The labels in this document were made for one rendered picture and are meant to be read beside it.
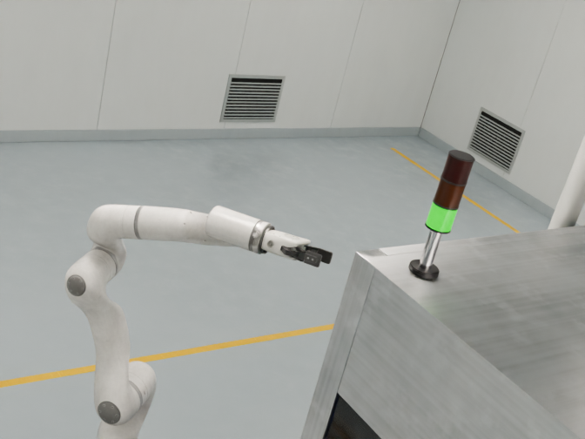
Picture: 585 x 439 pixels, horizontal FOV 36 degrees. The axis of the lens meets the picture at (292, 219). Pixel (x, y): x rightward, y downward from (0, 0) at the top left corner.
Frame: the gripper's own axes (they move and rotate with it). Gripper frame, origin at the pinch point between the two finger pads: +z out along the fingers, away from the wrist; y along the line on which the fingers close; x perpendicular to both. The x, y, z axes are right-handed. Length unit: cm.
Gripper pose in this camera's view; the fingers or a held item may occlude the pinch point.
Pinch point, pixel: (322, 259)
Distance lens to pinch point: 223.8
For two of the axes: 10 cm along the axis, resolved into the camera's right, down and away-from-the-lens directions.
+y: 3.3, -0.4, 9.4
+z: 9.0, 3.1, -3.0
